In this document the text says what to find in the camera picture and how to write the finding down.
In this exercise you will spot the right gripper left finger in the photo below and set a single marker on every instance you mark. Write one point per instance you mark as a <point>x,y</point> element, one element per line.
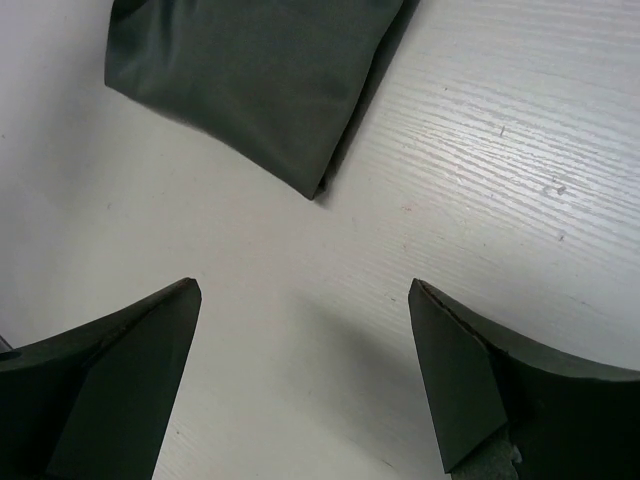
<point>94,402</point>

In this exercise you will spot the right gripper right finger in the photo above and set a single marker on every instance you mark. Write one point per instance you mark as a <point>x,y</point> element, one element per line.
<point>505,406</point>

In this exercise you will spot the dark grey t-shirt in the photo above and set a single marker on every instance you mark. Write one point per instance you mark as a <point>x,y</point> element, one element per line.
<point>284,83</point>

